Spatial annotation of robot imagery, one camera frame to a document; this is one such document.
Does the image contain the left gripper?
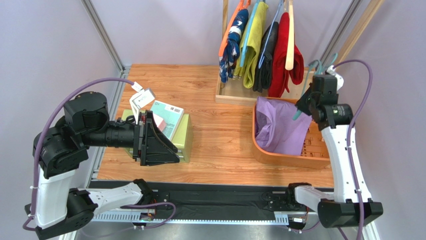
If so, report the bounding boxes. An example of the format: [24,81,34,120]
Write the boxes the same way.
[84,109,182,166]

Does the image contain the red trousers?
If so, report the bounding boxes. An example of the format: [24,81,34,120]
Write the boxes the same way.
[268,12,305,98]

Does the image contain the teal hanger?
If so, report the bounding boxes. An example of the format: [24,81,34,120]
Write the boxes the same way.
[292,52,339,121]

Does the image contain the purple trousers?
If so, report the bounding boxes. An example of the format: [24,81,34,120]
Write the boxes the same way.
[254,96,313,156]

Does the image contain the beige hanger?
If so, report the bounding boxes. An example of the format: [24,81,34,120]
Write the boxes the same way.
[285,0,295,71]

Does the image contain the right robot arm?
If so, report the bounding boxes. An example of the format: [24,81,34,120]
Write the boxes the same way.
[289,74,384,228]

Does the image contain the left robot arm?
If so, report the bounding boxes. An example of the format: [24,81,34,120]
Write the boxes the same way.
[25,91,180,240]

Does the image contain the black trousers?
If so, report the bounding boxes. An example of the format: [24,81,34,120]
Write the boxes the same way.
[252,21,279,93]

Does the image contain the yellow-green trousers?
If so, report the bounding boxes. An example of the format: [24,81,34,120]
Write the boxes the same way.
[233,0,269,89]

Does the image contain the blue patterned trousers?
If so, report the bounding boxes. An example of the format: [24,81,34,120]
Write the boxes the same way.
[219,8,249,83]

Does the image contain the light blue hanger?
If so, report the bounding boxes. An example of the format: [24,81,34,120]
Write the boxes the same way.
[239,0,261,68]

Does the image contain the orange hanger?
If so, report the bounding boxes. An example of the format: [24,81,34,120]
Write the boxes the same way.
[218,0,251,58]

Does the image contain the pink cube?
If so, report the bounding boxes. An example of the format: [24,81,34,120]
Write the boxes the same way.
[153,113,167,132]

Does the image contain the green box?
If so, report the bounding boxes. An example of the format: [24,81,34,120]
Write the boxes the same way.
[119,109,194,164]

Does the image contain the teal book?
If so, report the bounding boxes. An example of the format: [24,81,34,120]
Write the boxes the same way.
[150,100,185,140]

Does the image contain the orange plastic basket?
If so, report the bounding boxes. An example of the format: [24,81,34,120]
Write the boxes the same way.
[251,97,330,169]

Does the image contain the wooden clothes rack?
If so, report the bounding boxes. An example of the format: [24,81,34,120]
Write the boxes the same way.
[215,0,385,106]

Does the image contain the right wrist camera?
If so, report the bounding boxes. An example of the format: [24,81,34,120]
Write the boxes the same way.
[325,65,344,91]

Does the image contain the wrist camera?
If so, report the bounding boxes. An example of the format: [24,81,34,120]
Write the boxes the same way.
[325,65,344,91]
[129,88,156,118]

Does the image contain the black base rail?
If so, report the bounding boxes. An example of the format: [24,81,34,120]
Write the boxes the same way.
[66,181,367,231]

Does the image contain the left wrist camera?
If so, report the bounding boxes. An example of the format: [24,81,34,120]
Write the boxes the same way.
[129,88,156,118]

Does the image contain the aluminium frame post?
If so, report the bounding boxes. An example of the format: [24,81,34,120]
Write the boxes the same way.
[81,0,126,74]

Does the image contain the blue wire hanger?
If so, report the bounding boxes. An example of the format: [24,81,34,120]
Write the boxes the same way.
[257,0,287,69]

